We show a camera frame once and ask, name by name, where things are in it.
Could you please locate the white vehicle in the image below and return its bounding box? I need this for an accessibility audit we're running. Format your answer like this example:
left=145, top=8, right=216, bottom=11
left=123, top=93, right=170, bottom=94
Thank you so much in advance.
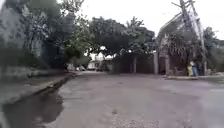
left=86, top=61, right=98, bottom=72

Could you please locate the wall with pillars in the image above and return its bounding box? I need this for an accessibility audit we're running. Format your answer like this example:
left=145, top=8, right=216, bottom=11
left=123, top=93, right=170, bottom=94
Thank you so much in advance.
left=105, top=51, right=171, bottom=76

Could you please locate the row of trees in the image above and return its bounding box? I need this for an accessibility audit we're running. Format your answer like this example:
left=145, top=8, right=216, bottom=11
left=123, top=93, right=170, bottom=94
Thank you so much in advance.
left=0, top=0, right=158, bottom=71

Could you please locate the leaning utility pole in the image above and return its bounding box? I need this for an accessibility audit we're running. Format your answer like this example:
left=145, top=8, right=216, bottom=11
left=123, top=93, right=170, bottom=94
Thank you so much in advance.
left=171, top=0, right=209, bottom=76

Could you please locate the building with gabled roof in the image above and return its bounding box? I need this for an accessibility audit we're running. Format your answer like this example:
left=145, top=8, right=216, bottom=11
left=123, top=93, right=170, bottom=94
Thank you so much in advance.
left=155, top=12, right=209, bottom=76

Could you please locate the grey concrete pavement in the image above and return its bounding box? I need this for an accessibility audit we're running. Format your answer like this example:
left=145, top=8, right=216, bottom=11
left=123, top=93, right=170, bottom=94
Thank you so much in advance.
left=0, top=72, right=73, bottom=106

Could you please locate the grey asphalt road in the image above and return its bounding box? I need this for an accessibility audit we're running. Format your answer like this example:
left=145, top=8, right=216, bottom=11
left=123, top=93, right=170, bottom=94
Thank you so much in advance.
left=43, top=70, right=224, bottom=128

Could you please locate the raised concrete kerb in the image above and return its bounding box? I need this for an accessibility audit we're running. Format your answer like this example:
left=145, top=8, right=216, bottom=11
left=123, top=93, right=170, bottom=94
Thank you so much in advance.
left=164, top=73, right=224, bottom=81

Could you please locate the dark water puddle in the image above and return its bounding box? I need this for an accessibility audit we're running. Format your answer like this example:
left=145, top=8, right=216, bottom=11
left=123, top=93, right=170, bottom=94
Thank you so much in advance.
left=0, top=74, right=75, bottom=128

